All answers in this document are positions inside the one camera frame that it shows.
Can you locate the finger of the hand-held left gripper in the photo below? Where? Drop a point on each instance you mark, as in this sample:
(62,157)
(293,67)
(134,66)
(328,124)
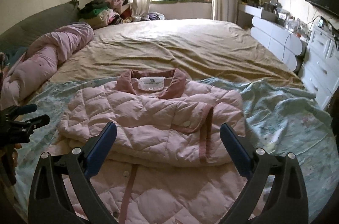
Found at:
(31,122)
(21,110)

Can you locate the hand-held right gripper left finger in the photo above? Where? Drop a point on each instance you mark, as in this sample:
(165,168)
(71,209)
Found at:
(102,147)

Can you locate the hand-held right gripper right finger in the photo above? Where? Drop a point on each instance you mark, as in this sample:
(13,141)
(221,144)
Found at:
(235,147)

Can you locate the pink quilted jacket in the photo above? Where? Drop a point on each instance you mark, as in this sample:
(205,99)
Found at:
(148,112)

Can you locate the pile of mixed clothes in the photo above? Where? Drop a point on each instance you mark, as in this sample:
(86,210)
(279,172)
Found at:
(106,12)

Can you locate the person's left hand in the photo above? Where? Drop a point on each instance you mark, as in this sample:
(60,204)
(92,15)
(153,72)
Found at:
(14,157)

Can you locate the teal cartoon printed sheet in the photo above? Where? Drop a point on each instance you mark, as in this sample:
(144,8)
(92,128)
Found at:
(278,118)

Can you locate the pink rolled duvet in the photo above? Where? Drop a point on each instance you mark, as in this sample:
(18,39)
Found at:
(47,54)

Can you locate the grey padded headboard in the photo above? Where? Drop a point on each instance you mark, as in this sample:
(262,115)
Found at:
(42,20)

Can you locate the white dressing table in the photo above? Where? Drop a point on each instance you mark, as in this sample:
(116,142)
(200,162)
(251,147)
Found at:
(272,38)

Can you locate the bed with tan sheet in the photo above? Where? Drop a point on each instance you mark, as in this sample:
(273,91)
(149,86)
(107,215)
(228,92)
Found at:
(185,41)

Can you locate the white chest of drawers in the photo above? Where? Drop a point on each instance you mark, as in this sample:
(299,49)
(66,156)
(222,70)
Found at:
(320,59)

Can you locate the cluster of toiletry bottles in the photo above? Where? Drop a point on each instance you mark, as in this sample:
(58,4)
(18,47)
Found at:
(291,22)

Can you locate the dark bag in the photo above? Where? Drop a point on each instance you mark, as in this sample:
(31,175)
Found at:
(251,1)

